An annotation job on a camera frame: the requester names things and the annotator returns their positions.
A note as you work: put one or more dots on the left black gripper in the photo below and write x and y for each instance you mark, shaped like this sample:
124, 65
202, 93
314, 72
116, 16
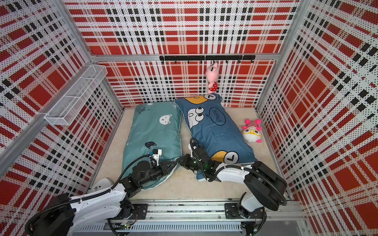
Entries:
164, 168

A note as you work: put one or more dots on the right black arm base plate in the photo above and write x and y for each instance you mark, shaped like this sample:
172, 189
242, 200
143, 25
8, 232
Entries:
236, 211

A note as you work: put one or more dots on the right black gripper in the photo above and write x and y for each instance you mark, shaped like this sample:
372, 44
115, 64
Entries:
185, 159

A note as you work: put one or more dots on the blue cartoon-print pillow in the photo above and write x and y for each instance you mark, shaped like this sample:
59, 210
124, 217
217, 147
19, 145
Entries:
213, 127

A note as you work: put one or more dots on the green cat-print pillow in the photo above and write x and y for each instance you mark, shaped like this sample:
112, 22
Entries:
154, 126

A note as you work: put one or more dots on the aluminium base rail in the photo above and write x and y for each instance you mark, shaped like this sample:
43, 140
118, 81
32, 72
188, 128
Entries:
202, 217

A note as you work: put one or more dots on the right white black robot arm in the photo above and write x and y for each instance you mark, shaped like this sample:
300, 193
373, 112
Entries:
266, 187

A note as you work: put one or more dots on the pink hanging plush toy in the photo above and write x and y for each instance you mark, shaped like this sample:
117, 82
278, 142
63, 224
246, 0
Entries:
212, 76

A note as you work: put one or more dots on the pink yellow plush toy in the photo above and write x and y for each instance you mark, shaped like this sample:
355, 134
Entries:
252, 131

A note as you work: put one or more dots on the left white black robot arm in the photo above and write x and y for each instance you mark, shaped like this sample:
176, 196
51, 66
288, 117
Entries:
63, 215

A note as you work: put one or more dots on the white wire mesh basket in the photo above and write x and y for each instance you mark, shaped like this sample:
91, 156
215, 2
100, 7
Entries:
70, 104

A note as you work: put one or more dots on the black wall hook rail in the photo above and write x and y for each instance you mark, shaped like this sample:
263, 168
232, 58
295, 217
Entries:
208, 58

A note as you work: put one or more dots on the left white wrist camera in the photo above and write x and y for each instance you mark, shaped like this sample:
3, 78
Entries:
155, 156

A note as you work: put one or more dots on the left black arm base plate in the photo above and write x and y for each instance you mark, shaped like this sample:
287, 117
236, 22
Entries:
132, 212

